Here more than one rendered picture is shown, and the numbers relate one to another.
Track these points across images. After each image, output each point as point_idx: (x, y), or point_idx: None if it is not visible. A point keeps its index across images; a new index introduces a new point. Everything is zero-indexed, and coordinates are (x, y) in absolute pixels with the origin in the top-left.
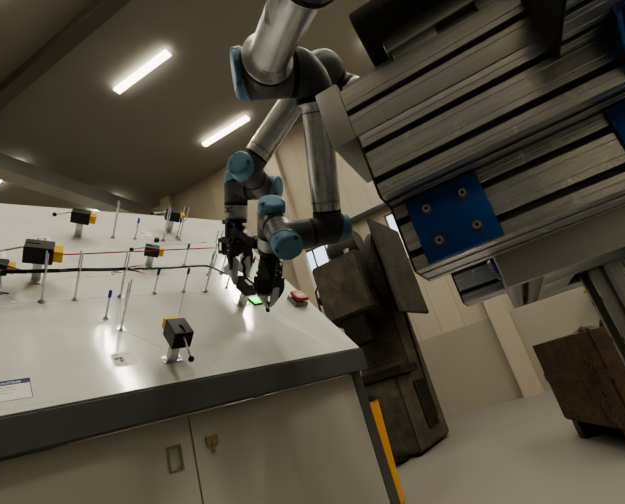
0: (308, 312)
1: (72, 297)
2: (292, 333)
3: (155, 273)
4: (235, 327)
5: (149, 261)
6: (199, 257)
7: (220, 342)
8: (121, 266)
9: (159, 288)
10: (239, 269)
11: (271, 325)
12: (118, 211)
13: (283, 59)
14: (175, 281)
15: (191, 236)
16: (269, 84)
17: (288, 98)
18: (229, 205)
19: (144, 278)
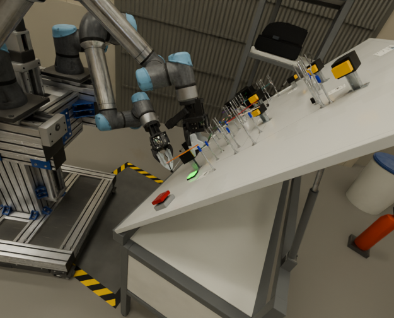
0: (154, 209)
1: (246, 121)
2: (160, 193)
3: (254, 127)
4: (188, 168)
5: (262, 118)
6: (272, 133)
7: (188, 164)
8: (268, 115)
9: (237, 135)
10: (200, 146)
11: (173, 183)
12: (304, 65)
13: (108, 43)
14: (241, 137)
15: (340, 106)
16: (117, 45)
17: (109, 40)
18: (186, 87)
19: (251, 127)
